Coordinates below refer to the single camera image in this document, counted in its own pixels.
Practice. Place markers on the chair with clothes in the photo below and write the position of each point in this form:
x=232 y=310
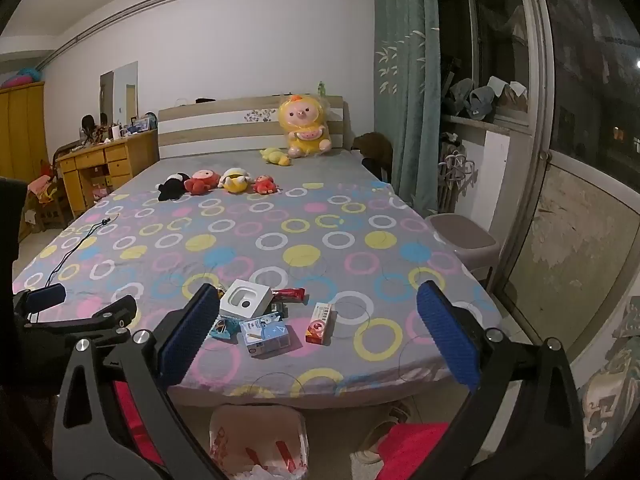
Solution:
x=45 y=190

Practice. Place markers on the balcony window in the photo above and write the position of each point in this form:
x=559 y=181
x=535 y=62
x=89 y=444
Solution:
x=590 y=60

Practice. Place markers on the wall mirror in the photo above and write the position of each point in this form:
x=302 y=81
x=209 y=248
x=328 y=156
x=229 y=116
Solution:
x=120 y=90

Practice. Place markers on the beige slipper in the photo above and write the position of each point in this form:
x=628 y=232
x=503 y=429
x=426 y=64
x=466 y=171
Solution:
x=370 y=442

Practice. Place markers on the wooden bed headboard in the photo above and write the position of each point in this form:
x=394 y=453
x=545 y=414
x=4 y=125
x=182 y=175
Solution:
x=210 y=135

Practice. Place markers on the large yellow pig plush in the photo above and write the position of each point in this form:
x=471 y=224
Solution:
x=302 y=125

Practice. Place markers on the wooden desk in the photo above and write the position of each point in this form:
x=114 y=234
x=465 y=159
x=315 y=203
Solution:
x=120 y=160

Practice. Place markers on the white square box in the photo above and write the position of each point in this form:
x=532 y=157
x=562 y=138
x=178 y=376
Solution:
x=245 y=300

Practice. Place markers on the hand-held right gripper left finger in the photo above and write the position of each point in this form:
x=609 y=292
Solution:
x=190 y=332

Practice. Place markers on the green patterned curtain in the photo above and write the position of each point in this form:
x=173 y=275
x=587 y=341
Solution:
x=405 y=85

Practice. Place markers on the printed cloth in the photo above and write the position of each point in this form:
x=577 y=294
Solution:
x=610 y=390

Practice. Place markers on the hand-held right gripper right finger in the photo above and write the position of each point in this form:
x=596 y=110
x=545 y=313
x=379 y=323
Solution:
x=447 y=335

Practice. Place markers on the red snack wrapper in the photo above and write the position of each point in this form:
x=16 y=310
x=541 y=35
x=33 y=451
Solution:
x=290 y=294

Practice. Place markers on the small yellow duck plush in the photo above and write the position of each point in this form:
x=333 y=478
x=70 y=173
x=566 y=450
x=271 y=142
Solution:
x=275 y=156

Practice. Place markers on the blue snack packet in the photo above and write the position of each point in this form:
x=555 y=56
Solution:
x=222 y=331

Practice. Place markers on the blue and white box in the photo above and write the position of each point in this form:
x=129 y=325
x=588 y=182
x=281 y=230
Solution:
x=265 y=335

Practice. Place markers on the red round plush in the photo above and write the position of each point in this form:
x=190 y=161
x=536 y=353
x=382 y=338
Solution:
x=201 y=181

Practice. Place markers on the green bottle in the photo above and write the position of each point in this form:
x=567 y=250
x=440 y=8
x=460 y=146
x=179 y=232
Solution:
x=322 y=89

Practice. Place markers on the small dark packet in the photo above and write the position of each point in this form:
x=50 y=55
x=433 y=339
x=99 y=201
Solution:
x=276 y=309

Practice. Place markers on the pile of clothes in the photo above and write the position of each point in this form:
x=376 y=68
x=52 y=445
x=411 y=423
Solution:
x=480 y=97

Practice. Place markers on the yellow and white plush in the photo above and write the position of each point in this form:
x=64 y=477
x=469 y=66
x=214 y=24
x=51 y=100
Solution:
x=235 y=181

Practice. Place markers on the red pants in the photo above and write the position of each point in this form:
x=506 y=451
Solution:
x=415 y=450

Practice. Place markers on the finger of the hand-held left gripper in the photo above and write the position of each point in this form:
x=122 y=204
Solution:
x=112 y=312
x=45 y=295

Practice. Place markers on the yellow wardrobe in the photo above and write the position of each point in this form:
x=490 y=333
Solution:
x=22 y=135

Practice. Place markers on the small red plush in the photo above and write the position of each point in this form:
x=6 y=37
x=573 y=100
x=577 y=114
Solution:
x=265 y=185

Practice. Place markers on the black and white plush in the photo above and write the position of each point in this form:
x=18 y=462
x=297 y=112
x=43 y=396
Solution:
x=172 y=186

